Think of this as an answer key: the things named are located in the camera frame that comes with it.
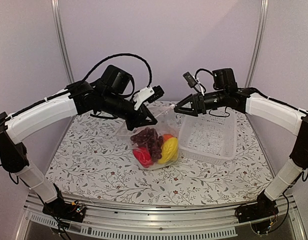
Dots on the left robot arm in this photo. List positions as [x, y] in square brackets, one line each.
[76, 99]

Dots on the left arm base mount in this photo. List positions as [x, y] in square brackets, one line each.
[65, 208]

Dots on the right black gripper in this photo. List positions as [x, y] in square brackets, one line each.
[197, 103]

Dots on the aluminium post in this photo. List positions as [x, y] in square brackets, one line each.
[261, 26]
[56, 12]

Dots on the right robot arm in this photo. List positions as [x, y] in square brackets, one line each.
[252, 102]

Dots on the yellow lemon back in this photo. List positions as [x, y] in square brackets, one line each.
[170, 150]

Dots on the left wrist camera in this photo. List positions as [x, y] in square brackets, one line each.
[116, 79]

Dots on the white plastic basket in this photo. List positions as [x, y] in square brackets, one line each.
[208, 138]

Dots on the red bell pepper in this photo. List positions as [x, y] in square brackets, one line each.
[143, 156]

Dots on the clear zip top bag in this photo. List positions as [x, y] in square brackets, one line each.
[167, 124]

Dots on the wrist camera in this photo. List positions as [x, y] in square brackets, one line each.
[223, 78]
[116, 79]

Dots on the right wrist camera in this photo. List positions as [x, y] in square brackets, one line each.
[223, 78]

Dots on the orange mandarin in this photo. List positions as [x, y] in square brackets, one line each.
[167, 136]

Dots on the aluminium front rail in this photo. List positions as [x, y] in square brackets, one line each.
[111, 220]

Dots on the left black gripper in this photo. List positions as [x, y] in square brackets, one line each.
[139, 119]

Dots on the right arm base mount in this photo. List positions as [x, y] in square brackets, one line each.
[260, 215]

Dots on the dark red grapes bunch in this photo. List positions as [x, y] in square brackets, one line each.
[150, 139]

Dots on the left aluminium post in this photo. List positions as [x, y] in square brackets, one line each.
[56, 12]

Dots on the right aluminium post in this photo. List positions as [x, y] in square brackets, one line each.
[261, 26]

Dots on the floral tablecloth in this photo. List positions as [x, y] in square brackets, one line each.
[92, 161]

